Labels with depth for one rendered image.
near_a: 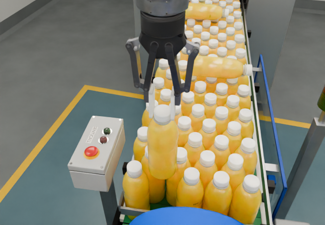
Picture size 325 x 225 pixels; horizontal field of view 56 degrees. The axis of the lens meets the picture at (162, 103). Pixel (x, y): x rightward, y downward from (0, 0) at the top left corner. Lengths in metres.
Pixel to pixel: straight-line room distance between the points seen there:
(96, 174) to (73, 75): 2.42
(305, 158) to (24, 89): 2.60
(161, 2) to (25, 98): 2.64
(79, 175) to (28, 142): 1.75
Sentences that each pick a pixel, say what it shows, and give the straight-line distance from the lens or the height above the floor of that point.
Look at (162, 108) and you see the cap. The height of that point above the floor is 1.31.
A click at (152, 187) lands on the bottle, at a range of 0.91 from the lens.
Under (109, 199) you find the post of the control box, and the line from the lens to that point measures 1.08.
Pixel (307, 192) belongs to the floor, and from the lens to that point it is 2.30.
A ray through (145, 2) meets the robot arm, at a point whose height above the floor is 1.56.
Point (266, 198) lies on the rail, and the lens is 0.95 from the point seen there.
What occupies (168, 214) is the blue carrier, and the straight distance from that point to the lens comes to 0.59.
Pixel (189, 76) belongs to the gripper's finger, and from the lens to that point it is 0.57.
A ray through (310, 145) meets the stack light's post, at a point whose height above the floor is 1.01.
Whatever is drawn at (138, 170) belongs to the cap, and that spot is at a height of 1.11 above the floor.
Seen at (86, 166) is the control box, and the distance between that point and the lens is 0.83.
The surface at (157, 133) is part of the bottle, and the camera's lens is 0.66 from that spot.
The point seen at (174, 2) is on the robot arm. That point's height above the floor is 1.56.
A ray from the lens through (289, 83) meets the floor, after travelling 3.20.
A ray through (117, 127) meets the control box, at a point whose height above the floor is 1.10.
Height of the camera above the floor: 1.73
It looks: 40 degrees down
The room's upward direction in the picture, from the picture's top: straight up
